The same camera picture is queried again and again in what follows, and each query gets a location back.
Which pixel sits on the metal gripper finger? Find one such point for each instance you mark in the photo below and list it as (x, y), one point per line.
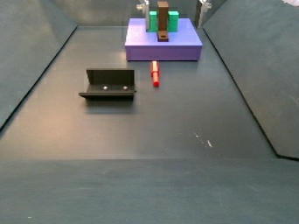
(204, 7)
(142, 6)

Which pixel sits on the red hexagonal peg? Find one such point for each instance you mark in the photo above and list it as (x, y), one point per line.
(154, 73)

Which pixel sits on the purple base board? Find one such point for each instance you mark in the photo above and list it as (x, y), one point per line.
(144, 48)

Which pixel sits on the brown L-shaped block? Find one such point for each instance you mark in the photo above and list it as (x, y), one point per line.
(161, 21)

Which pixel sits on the right green block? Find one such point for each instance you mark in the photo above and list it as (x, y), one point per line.
(172, 21)

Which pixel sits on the green block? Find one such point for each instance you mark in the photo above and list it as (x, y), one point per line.
(172, 21)
(152, 21)

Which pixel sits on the left green block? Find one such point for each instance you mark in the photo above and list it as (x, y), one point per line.
(152, 21)

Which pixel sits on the black angle bracket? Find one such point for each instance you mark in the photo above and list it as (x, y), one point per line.
(109, 83)

